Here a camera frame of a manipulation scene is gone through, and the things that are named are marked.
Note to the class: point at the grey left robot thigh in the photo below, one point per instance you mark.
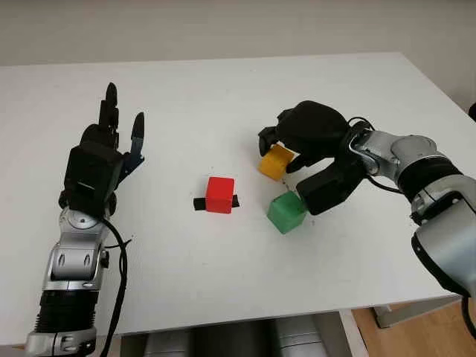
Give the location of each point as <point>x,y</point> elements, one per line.
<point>167,346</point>

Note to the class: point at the red block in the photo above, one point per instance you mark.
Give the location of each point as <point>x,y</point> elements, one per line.
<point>219,193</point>

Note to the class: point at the green block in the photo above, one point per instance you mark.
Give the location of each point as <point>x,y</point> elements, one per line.
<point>286,213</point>

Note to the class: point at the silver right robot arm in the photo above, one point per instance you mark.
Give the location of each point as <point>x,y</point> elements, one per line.
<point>439,193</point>

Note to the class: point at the grey right robot thigh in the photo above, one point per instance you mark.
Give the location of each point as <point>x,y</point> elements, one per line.
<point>301,338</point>

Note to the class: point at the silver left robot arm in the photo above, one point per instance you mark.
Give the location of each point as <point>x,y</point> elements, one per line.
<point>70,260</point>

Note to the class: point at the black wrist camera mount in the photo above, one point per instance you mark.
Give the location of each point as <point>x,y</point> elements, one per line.
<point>91,175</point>
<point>331,189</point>

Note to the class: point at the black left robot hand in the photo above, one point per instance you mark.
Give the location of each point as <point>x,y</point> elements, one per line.
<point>100,135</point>

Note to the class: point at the grey robot thigh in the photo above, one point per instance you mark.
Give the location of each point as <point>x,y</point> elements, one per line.
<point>167,346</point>
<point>301,338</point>

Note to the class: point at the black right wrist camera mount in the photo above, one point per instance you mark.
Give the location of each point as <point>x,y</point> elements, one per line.
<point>331,189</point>

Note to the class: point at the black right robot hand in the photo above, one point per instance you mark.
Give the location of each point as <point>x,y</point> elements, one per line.
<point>316,130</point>

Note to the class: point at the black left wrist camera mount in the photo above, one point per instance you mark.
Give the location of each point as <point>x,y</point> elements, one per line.
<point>91,175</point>

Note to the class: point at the dark grey robot pelvis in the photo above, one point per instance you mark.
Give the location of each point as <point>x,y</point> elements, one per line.
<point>234,342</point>

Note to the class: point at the white table leg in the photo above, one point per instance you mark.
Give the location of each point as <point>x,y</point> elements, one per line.
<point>351,334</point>

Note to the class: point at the white table frame beam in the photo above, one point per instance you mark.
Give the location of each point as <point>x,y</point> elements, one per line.
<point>383,316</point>

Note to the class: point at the black tape strip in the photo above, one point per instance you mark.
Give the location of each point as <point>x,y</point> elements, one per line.
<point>199,204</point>

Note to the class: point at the yellow block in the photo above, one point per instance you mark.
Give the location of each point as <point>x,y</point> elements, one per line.
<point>273,163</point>

